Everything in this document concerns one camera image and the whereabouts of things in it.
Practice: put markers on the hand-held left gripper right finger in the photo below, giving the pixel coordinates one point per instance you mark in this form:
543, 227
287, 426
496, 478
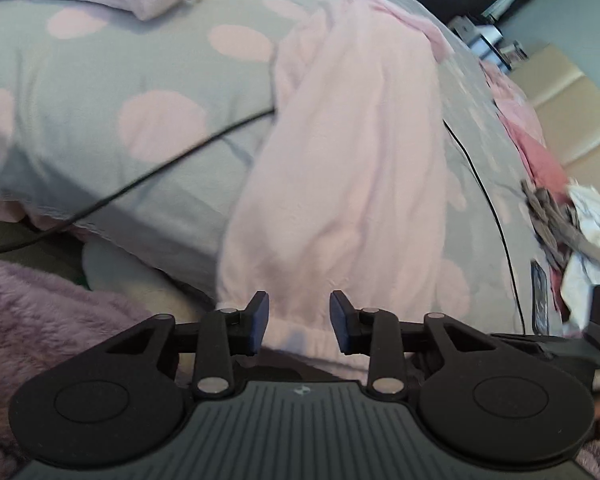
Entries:
341, 325

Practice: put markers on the taupe garment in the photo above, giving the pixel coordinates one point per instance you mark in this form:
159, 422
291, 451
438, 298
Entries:
555, 220

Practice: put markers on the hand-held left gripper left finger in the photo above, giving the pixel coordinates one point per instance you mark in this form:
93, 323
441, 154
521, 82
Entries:
257, 322

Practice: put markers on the white nightstand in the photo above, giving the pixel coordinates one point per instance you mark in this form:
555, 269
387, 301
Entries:
485, 40

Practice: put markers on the rose pink cloth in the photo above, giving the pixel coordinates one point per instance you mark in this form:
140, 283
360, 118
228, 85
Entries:
540, 155

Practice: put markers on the pink fleece pajama pants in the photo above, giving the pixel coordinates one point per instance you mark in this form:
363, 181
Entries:
355, 160

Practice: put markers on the black smartphone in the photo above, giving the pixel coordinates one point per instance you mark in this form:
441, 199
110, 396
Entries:
539, 297

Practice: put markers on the person's purple fleece robe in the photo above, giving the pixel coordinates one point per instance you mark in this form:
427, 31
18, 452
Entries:
55, 335

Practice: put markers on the light pink pillow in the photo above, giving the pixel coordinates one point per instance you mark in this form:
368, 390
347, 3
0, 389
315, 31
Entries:
510, 105

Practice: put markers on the beige padded headboard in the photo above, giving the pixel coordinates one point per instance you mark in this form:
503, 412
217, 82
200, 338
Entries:
580, 110

